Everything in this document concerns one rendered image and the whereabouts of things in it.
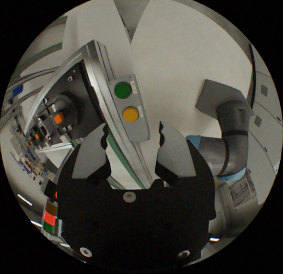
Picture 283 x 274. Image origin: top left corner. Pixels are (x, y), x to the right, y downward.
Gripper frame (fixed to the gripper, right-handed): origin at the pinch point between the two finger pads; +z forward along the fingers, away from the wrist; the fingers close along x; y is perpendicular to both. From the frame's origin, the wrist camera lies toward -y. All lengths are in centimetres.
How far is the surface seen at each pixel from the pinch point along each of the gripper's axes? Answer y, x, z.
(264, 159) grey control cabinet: 68, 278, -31
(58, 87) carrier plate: -8.4, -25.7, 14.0
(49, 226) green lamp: 23.1, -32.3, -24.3
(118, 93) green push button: -2.3, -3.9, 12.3
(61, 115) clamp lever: -0.8, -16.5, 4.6
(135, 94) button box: -1.5, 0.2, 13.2
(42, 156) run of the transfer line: 55, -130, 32
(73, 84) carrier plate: -7.1, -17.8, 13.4
